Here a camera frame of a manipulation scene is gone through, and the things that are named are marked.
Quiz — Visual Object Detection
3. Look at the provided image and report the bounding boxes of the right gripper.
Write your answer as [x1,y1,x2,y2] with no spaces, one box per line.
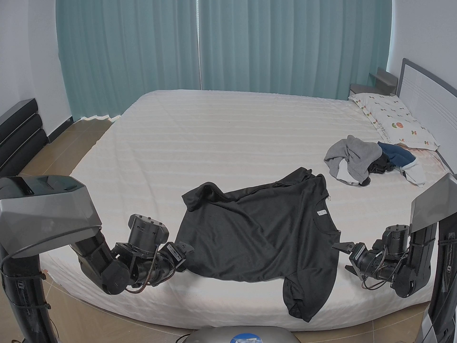
[332,242,391,281]

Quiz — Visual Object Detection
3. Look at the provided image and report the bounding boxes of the grey bedside table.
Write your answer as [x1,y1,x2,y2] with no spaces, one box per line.
[349,67,398,97]

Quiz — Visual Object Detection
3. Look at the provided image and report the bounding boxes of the black chest of drawers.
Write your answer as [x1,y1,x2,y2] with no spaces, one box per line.
[0,98,48,178]

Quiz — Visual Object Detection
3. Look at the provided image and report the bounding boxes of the bed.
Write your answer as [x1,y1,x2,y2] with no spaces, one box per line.
[37,57,457,335]

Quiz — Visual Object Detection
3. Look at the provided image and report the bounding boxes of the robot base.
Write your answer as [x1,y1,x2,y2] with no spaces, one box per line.
[186,327,300,343]

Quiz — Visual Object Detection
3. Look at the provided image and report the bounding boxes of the white printed pillow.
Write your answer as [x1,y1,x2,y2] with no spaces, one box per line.
[348,92,440,151]

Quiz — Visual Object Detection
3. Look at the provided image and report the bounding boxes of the pile of clothes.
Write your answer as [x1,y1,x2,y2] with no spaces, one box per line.
[324,134,427,187]

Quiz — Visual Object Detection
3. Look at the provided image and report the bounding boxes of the blue-green curtain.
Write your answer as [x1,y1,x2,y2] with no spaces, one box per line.
[196,0,393,101]
[55,0,200,121]

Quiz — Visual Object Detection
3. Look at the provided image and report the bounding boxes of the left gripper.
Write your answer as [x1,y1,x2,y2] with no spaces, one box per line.
[137,242,195,285]

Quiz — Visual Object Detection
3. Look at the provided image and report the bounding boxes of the black T-shirt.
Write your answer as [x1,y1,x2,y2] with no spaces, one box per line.
[175,167,341,322]

